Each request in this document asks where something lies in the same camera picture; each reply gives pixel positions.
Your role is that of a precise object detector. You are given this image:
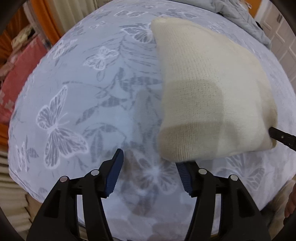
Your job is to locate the cream knit sweater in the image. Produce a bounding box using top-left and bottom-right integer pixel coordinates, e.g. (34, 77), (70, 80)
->
(151, 17), (278, 162)

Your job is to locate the person's right hand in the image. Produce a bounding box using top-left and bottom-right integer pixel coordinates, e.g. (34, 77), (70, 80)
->
(285, 189), (296, 218)

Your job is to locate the white panelled wardrobe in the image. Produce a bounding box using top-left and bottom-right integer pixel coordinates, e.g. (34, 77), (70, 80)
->
(260, 3), (296, 88)

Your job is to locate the blue butterfly bedspread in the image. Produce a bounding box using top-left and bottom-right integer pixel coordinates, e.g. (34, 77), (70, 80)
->
(9, 1), (295, 240)

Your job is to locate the grey crumpled quilt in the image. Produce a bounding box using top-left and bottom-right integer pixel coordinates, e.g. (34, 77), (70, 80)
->
(177, 0), (271, 49)

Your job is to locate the red patterned blanket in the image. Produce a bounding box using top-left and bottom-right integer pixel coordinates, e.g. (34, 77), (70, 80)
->
(1, 37), (47, 125)

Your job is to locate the cream curtain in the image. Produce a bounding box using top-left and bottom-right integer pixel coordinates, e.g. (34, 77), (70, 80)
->
(46, 0), (110, 35)

